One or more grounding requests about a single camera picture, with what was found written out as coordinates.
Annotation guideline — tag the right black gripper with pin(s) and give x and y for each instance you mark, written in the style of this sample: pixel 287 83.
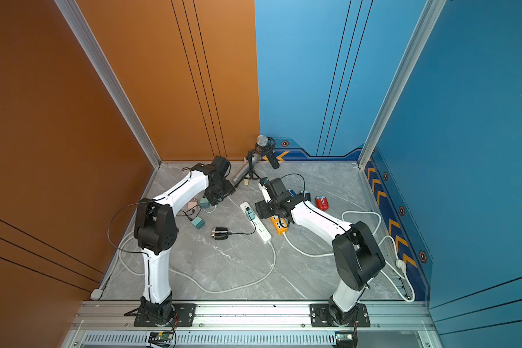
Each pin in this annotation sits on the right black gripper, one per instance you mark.
pixel 261 209

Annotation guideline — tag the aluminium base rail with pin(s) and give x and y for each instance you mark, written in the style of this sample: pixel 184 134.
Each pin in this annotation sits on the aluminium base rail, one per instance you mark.
pixel 265 323

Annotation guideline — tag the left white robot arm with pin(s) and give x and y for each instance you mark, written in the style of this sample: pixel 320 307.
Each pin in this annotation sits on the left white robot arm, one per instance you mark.
pixel 156 232

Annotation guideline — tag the black tripod stand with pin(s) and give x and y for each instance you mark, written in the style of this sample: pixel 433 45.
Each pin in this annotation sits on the black tripod stand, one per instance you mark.
pixel 252 158

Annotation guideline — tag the black cable black shaver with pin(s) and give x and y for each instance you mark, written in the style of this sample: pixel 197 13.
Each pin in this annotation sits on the black cable black shaver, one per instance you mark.
pixel 252 223

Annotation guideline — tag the pink charger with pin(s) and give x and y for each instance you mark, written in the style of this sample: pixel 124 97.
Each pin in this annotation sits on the pink charger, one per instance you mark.
pixel 192 204

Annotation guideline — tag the teal charger white strip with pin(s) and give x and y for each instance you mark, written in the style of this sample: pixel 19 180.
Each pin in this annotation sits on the teal charger white strip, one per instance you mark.
pixel 250 214
pixel 198 222

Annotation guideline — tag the yellow power strip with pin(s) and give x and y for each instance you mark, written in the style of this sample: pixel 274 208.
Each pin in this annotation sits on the yellow power strip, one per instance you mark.
pixel 281 225

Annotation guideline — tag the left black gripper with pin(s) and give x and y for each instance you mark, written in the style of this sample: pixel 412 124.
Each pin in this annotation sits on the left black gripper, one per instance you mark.
pixel 230 189

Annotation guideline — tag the white power strip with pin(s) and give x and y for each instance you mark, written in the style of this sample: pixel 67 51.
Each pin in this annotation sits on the white power strip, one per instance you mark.
pixel 262 231

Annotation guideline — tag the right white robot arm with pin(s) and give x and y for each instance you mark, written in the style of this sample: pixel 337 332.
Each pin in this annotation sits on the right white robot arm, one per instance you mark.
pixel 356 253

